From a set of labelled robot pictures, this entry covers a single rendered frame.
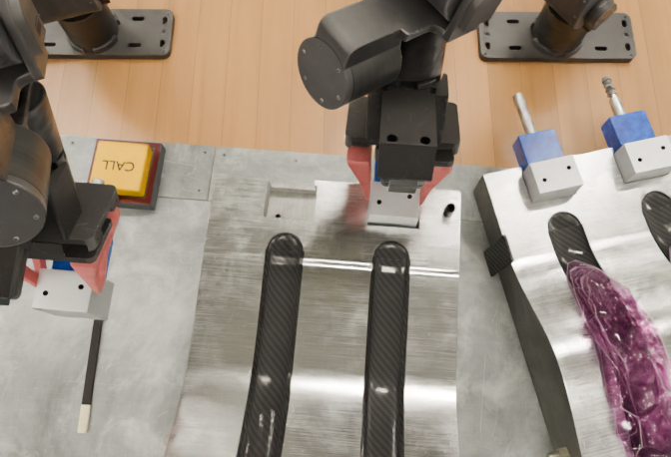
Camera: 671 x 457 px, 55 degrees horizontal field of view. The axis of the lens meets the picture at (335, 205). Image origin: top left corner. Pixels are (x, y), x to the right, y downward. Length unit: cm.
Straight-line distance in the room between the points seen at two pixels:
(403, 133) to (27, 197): 26
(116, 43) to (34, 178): 48
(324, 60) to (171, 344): 39
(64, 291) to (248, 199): 20
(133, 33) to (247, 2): 15
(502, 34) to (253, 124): 34
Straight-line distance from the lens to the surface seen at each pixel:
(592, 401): 67
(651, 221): 78
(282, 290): 65
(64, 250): 55
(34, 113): 49
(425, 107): 52
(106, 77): 89
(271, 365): 65
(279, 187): 69
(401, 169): 50
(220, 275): 66
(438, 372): 65
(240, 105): 83
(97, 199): 56
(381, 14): 49
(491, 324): 75
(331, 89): 49
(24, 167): 44
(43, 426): 78
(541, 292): 70
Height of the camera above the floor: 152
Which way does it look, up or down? 71 degrees down
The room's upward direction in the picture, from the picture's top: straight up
